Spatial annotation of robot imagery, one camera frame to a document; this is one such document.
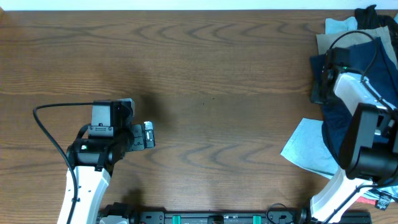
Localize navy blue shorts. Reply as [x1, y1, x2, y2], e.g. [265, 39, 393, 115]
[309, 37, 398, 170]

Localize black garment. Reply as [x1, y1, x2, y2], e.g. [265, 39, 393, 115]
[354, 5, 397, 56]

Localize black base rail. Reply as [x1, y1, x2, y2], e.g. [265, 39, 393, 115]
[96, 202, 373, 224]

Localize red garment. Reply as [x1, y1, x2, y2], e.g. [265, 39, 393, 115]
[356, 197, 376, 206]

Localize black clothing tag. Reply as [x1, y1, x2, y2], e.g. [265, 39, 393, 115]
[375, 192, 392, 211]

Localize light blue cloth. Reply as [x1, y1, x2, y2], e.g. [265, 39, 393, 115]
[280, 118, 338, 179]

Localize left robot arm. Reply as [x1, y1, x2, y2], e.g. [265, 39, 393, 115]
[57, 121, 155, 223]

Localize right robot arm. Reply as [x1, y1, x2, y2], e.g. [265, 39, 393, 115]
[302, 47, 397, 223]

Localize khaki beige shorts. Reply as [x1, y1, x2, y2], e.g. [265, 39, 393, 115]
[316, 26, 397, 67]

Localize light blue garment top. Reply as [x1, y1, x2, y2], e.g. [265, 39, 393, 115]
[325, 17, 358, 34]

